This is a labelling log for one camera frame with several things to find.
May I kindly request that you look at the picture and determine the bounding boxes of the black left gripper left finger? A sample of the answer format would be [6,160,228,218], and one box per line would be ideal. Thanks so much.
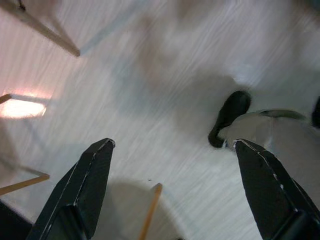
[26,137,116,240]

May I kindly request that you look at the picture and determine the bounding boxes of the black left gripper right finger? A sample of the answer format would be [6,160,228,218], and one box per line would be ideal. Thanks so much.
[232,139,320,240]

